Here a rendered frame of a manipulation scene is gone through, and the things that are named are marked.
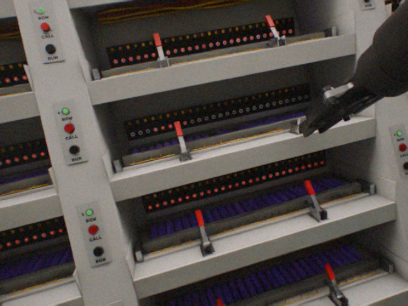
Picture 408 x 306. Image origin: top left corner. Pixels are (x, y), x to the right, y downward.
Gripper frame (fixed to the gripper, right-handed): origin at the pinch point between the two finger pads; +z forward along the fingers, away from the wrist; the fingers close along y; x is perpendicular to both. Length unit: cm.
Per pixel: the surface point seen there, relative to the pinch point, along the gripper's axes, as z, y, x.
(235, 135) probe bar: 11.5, -13.5, 5.0
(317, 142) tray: 7.3, 2.9, -2.3
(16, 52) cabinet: 15, -63, 42
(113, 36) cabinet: 15, -37, 42
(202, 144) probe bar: 11.9, -21.8, 4.7
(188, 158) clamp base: 8.0, -26.1, 1.3
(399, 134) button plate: 6.9, 22.4, -5.2
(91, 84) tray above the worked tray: 1.2, -41.4, 18.8
